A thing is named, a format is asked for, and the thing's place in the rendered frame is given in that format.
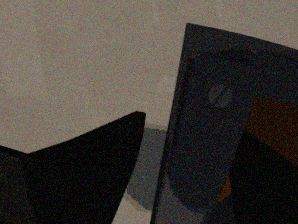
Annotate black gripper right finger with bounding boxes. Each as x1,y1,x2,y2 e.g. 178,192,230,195
229,129,298,224

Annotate orange l-shaped part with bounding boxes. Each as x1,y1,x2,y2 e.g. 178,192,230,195
216,96,298,202

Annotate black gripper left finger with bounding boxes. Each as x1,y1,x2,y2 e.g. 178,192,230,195
0,111,146,224

